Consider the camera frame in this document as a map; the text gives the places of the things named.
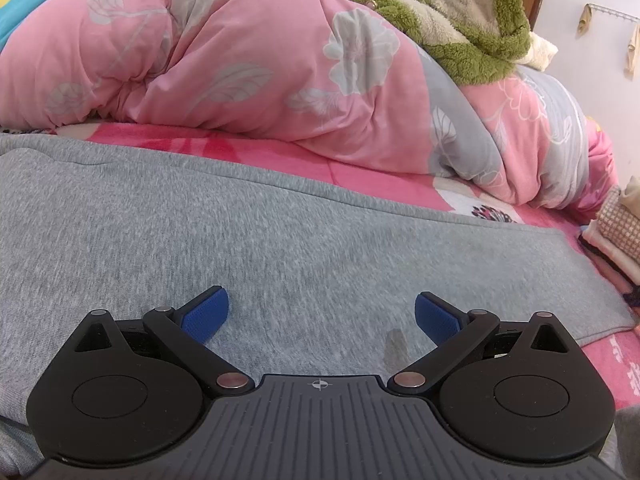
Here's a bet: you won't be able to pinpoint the cream folded cloth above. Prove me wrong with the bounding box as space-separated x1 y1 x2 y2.
619 176 640 209

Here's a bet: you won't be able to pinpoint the metal wall hook rack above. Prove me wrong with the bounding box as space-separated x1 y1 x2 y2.
587 4 640 23

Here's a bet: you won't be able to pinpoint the green and cream fleece garment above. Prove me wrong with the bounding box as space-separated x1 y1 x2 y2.
315 0 558 86

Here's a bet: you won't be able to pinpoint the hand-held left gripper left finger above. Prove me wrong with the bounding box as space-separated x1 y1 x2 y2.
72 285 256 394

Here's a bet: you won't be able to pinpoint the small beige hanging cloth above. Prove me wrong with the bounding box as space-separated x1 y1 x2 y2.
576 4 596 37

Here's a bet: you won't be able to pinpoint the pink floral bed sheet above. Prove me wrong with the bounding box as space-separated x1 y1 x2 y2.
0 120 640 411

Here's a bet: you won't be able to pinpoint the pink floral quilt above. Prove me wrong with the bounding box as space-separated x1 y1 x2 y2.
0 0 621 211

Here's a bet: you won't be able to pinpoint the grey sweatpants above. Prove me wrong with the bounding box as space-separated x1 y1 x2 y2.
0 132 640 480

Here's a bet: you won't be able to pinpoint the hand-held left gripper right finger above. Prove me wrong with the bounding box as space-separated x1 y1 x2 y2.
387 290 578 396

